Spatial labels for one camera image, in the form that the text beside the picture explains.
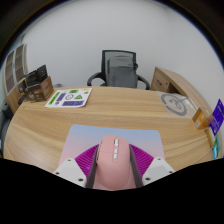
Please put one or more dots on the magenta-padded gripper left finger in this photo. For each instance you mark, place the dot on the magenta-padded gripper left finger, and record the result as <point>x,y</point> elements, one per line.
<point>70,171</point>

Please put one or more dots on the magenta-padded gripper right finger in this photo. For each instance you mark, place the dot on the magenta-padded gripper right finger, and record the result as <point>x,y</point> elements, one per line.
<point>156,170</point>

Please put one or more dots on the pink computer mouse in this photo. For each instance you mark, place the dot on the pink computer mouse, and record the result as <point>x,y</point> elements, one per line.
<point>113,166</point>

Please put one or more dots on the pink and blue mouse pad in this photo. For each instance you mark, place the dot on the pink and blue mouse pad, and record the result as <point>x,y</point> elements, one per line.
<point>86,136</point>

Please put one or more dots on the green packet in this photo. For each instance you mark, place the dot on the green packet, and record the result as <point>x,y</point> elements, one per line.
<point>216,146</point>

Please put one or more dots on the small orange box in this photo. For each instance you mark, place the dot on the small orange box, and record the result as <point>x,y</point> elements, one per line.
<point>201,118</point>

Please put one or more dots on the white green purple sticker sheet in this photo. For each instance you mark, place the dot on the white green purple sticker sheet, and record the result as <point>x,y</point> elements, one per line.
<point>68,97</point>

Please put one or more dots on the purple box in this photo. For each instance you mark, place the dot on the purple box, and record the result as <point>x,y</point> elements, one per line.
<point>218,116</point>

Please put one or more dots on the wide brown cardboard box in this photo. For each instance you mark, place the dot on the wide brown cardboard box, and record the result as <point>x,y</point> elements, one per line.
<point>42,90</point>

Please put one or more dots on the wooden side desk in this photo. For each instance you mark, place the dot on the wooden side desk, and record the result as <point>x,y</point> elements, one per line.
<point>166,80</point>

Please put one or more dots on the black mesh office chair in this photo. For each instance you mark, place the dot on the black mesh office chair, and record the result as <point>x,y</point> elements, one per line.
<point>95,78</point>

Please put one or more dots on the flat black box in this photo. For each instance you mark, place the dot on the flat black box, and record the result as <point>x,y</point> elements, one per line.
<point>36,75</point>

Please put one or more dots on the grey backpack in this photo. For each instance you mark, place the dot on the grey backpack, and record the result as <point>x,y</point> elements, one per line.
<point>121,71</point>

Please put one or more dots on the wooden shelf cabinet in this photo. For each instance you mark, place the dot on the wooden shelf cabinet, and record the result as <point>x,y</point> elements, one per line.
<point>15,73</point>

